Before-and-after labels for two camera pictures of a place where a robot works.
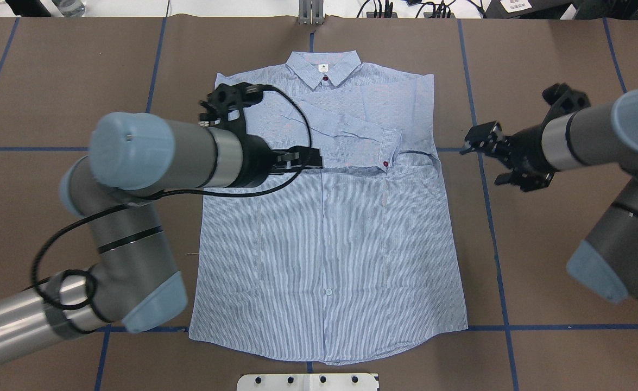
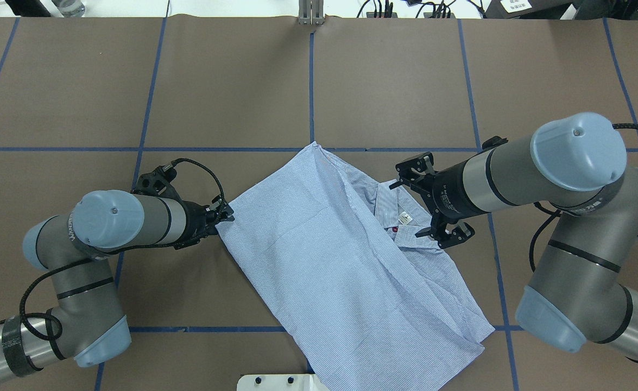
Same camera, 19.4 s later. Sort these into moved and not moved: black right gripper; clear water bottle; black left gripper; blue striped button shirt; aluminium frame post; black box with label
Moved: black right gripper; black left gripper; blue striped button shirt
Not moved: black box with label; aluminium frame post; clear water bottle
